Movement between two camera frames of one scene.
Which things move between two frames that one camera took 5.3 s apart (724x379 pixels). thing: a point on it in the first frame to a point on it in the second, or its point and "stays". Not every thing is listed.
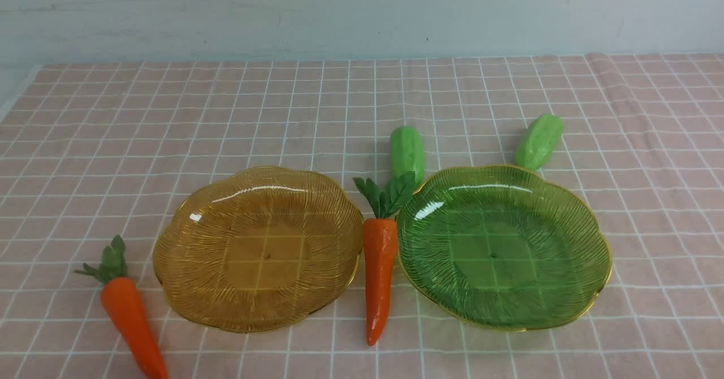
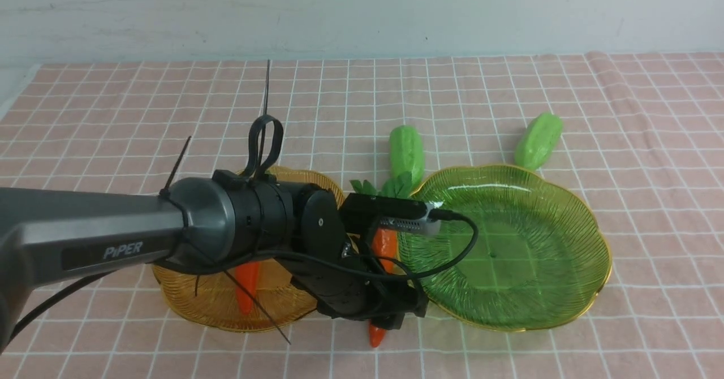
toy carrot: (121, 296) to (246, 272)
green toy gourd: (538, 141) stays
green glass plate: (503, 247) stays
